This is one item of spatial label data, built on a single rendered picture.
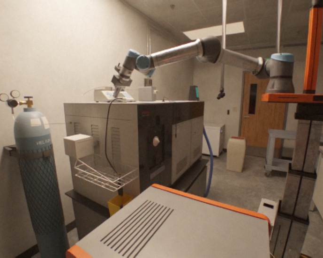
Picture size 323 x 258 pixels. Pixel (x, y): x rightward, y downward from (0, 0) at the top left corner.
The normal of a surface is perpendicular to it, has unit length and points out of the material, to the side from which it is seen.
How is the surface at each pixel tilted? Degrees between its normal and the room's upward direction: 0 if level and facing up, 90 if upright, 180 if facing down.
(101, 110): 90
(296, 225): 90
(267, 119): 90
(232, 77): 90
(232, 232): 0
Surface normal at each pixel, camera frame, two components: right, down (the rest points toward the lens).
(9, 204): 0.86, 0.09
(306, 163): -0.63, 0.14
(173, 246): 0.00, -0.98
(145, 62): 0.02, 0.18
